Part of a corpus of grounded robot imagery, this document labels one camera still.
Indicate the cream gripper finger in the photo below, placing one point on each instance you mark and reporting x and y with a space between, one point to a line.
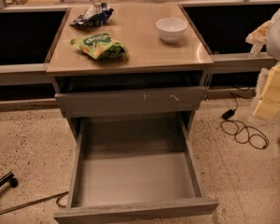
268 95
258 38

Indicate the green rice chip bag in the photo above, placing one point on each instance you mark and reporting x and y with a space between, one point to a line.
100 46

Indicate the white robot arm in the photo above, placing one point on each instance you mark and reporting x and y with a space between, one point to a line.
268 34

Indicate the closed grey top drawer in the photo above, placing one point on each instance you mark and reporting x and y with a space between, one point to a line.
129 102

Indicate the grey drawer cabinet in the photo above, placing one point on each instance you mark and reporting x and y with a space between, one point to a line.
151 63

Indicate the blue white snack bag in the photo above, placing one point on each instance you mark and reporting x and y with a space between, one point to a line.
96 15

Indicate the open grey middle drawer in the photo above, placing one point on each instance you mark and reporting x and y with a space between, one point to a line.
129 169

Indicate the white bowl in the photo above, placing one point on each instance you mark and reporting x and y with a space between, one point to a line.
171 29

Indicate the grey metal rod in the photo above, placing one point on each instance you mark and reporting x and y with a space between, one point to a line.
24 205

